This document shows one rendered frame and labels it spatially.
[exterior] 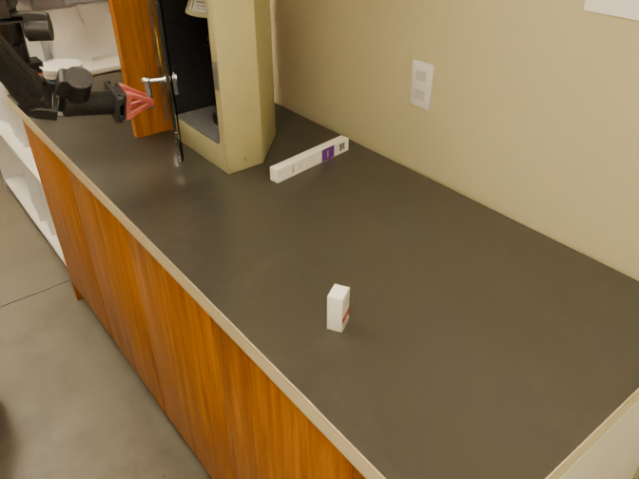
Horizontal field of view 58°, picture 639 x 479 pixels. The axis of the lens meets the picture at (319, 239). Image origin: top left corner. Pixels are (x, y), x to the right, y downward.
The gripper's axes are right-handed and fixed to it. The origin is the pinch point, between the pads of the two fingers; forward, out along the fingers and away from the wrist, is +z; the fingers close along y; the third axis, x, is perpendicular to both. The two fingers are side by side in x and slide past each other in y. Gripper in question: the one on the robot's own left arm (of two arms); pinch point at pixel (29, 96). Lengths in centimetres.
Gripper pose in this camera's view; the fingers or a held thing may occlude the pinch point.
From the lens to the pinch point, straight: 179.2
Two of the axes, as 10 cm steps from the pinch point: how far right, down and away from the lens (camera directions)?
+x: -6.2, -4.4, 6.5
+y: 7.8, -3.4, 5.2
